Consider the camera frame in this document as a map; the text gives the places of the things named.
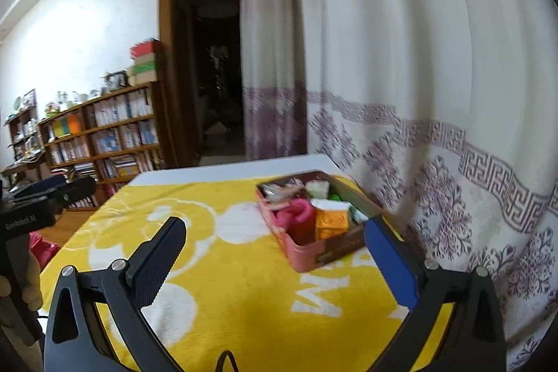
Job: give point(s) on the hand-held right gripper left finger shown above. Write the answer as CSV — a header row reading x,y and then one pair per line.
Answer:
x,y
161,258

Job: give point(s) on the green and white flat box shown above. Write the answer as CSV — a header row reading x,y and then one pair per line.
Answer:
x,y
146,69

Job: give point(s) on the wooden bookshelf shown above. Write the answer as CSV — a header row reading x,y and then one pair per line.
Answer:
x,y
159,128

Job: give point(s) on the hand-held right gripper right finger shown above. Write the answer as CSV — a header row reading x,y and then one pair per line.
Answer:
x,y
388,263

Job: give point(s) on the picture frame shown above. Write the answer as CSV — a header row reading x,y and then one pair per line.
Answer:
x,y
115,81

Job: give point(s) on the wooden door frame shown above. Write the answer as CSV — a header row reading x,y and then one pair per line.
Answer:
x,y
165,71

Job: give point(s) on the rows of shelved books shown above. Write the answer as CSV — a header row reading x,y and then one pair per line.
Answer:
x,y
113,136

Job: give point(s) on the beige flat box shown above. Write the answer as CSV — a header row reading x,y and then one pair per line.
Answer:
x,y
144,80

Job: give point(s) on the sheer purple patterned curtain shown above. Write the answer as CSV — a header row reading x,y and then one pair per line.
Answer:
x,y
274,49

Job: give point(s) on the pink cloth bundle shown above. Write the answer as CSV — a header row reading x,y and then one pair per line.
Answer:
x,y
43,250

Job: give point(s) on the pink plastic toy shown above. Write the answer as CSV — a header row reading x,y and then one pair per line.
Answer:
x,y
296,210

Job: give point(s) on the small framed picture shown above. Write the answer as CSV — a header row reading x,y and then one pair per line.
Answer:
x,y
28,97

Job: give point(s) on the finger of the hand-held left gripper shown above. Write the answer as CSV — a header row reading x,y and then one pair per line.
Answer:
x,y
76,189
39,184

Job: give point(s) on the white purple patterned curtain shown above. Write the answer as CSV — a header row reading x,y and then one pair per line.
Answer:
x,y
436,71

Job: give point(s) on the person's left hand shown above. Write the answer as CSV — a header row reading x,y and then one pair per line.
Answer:
x,y
35,280

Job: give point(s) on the small dark wooden shelf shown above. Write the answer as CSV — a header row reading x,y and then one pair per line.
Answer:
x,y
24,136

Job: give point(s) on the yellow and white blanket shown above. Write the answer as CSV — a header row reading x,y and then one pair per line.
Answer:
x,y
218,267

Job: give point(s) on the pink cardboard box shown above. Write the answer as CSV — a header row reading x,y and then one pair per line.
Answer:
x,y
305,258

